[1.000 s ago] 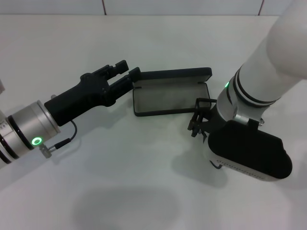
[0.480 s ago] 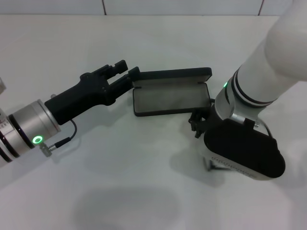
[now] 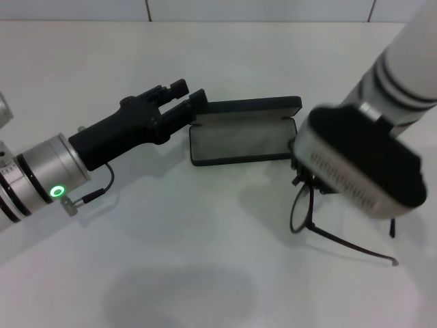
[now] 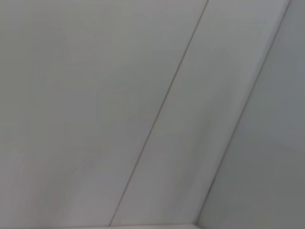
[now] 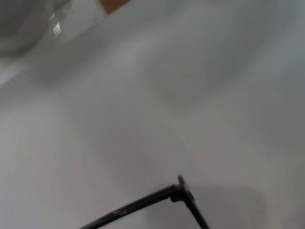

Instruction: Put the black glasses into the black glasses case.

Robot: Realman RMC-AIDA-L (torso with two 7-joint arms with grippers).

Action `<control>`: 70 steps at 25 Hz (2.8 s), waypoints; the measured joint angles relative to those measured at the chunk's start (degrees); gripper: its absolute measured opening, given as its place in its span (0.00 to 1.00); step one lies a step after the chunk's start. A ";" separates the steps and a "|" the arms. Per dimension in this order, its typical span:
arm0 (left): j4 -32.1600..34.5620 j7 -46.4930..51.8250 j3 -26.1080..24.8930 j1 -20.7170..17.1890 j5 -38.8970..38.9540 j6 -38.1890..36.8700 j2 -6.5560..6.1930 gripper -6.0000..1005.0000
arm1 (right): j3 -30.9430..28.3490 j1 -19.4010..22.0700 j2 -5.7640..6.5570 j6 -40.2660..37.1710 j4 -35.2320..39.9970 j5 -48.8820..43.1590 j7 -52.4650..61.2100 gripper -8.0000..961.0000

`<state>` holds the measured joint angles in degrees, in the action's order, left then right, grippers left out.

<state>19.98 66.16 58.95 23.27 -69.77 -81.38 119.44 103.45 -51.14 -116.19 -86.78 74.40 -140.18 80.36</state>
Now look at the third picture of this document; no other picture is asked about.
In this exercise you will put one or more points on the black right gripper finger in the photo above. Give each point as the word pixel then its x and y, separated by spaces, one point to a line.
pixel 294 164
pixel 319 188

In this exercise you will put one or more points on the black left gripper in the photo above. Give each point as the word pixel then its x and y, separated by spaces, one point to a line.
pixel 116 136

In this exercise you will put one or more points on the black thin-frame glasses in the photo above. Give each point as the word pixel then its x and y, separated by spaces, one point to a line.
pixel 301 208

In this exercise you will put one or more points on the black glasses case grey lining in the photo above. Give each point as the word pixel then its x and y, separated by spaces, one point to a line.
pixel 239 143

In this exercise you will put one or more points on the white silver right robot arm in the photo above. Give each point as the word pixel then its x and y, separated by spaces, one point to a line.
pixel 409 51

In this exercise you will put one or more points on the silver black right wrist camera box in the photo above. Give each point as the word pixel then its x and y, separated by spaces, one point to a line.
pixel 358 164

